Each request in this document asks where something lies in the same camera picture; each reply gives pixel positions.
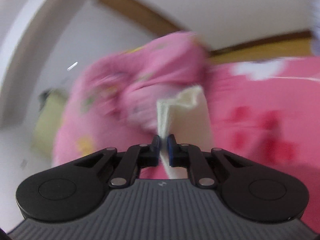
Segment white fleece garment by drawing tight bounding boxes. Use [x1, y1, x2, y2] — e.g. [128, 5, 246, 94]
[157, 86, 214, 179]

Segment pink carrot print quilt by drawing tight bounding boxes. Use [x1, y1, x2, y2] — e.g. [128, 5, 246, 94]
[53, 31, 208, 166]

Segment brown wooden door frame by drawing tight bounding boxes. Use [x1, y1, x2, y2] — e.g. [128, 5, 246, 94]
[98, 0, 311, 57]

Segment pink floral bed sheet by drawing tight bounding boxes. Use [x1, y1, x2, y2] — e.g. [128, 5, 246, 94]
[205, 57, 319, 231]

